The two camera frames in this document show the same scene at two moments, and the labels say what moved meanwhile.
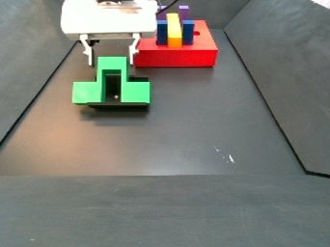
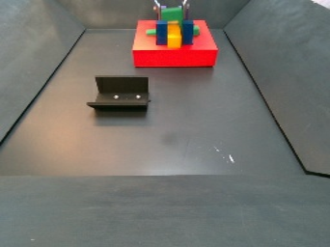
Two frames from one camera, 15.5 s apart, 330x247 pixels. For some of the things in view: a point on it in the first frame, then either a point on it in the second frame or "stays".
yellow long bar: [173, 32] stays
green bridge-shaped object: [87, 92] -> [172, 13]
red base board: [191, 55] stays
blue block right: [161, 32] stays
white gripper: [109, 17] -> [185, 9]
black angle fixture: [112, 94] stays
